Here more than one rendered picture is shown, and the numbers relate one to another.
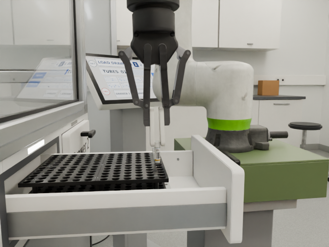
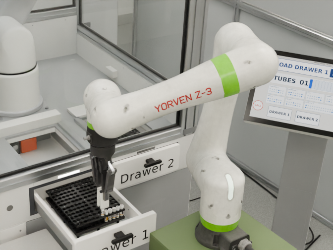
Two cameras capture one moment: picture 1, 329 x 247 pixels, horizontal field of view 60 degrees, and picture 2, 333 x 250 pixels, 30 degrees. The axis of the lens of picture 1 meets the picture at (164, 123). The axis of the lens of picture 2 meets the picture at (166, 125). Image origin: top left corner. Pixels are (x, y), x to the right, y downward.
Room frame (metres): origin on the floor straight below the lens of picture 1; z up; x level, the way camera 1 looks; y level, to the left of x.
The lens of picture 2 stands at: (-0.14, -1.44, 2.12)
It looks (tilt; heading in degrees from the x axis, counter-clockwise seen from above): 29 degrees down; 59
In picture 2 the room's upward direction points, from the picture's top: 4 degrees clockwise
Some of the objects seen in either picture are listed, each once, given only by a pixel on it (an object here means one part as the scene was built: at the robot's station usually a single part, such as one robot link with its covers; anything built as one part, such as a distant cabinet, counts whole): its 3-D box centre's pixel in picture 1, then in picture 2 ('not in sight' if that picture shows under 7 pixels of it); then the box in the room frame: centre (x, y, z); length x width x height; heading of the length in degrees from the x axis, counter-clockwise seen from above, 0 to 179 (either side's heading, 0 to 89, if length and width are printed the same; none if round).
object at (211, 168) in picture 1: (210, 175); (115, 239); (0.52, -0.09, 0.87); 0.29 x 0.02 x 0.11; 6
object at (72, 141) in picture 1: (78, 144); (146, 165); (0.80, 0.25, 0.87); 0.29 x 0.02 x 0.11; 6
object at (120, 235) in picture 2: (224, 159); (120, 236); (0.52, -0.11, 0.91); 0.07 x 0.04 x 0.01; 6
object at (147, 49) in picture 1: (147, 77); (100, 170); (0.52, 0.03, 1.06); 0.04 x 0.01 x 0.11; 6
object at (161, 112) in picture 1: (161, 126); (104, 198); (0.52, 0.01, 0.97); 0.03 x 0.01 x 0.07; 6
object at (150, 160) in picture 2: (87, 133); (151, 161); (0.81, 0.22, 0.91); 0.07 x 0.04 x 0.01; 6
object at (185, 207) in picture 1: (97, 184); (83, 207); (0.50, 0.12, 0.86); 0.40 x 0.26 x 0.06; 96
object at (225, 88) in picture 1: (224, 94); (220, 193); (0.83, -0.18, 1.02); 0.16 x 0.13 x 0.19; 76
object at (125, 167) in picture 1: (102, 182); (84, 207); (0.50, 0.11, 0.87); 0.22 x 0.18 x 0.06; 96
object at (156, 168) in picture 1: (158, 164); (99, 216); (0.51, 0.01, 0.90); 0.18 x 0.02 x 0.01; 6
